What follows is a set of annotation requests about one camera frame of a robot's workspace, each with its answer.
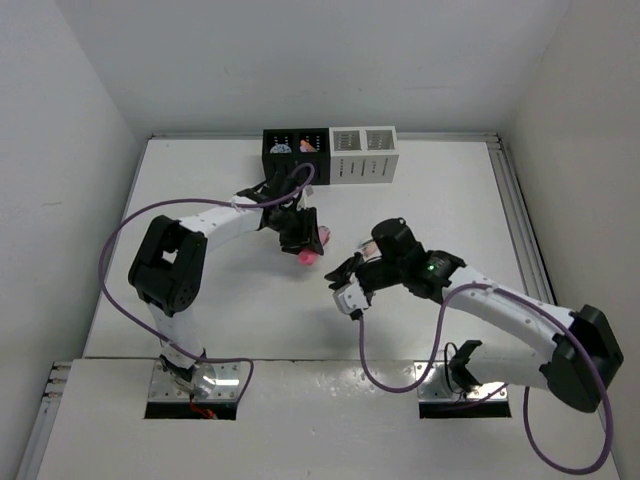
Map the pink mini stapler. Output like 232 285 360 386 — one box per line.
358 238 378 258

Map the pink crayon tube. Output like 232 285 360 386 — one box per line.
297 226 331 266

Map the orange cap marker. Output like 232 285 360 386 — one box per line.
300 140 317 153

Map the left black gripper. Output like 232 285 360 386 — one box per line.
268 205 323 257

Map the aluminium frame rail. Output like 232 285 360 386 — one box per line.
15 361 72 480
487 135 557 304

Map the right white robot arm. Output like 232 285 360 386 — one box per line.
325 218 624 413

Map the black slotted container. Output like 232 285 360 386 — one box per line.
261 128 331 185

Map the left aluminium frame rail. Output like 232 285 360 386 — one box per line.
15 361 72 480

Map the metal base plate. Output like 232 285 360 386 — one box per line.
417 361 508 404
148 361 240 403

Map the blue cap glue stick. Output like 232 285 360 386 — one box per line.
269 144 292 154

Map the white slotted container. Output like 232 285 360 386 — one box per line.
329 126 399 185

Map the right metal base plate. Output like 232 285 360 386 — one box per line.
417 361 508 404

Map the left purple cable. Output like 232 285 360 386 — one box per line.
98 162 317 401

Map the right aluminium frame rail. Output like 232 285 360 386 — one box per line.
487 135 557 304

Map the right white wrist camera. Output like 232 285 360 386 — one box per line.
332 283 371 320

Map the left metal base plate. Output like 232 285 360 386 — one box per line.
148 361 240 403

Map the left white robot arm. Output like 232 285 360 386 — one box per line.
128 174 329 396

